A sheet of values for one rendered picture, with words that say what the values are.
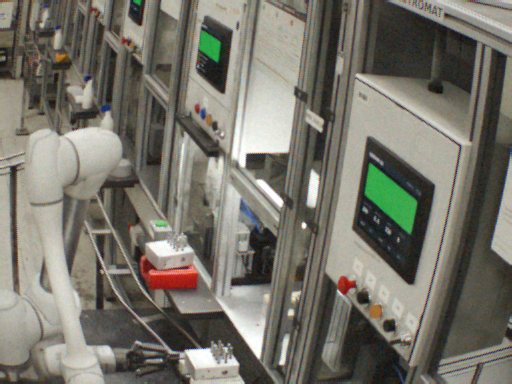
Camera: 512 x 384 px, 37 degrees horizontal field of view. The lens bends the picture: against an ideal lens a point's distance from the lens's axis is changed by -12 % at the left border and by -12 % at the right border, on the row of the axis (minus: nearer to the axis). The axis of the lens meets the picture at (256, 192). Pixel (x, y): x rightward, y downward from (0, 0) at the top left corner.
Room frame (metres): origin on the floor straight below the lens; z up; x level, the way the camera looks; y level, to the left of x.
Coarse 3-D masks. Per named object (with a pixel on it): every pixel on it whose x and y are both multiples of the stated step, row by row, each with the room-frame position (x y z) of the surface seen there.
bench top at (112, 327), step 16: (80, 320) 2.37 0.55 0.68; (96, 320) 2.39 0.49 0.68; (112, 320) 2.41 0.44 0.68; (128, 320) 2.43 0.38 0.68; (160, 320) 2.47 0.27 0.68; (176, 320) 2.49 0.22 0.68; (96, 336) 2.28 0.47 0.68; (112, 336) 2.30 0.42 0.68; (128, 336) 2.32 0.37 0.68; (144, 336) 2.34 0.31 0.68; (160, 336) 2.36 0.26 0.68; (176, 336) 2.38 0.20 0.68; (192, 336) 2.40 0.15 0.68; (32, 352) 2.09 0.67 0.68; (176, 368) 2.17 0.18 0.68
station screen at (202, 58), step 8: (208, 32) 2.49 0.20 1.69; (216, 32) 2.42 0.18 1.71; (200, 56) 2.53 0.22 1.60; (208, 56) 2.46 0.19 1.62; (200, 64) 2.52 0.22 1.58; (208, 64) 2.45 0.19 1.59; (216, 64) 2.39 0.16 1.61; (200, 72) 2.51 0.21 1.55; (208, 72) 2.44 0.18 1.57; (216, 72) 2.38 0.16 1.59; (216, 80) 2.37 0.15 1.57
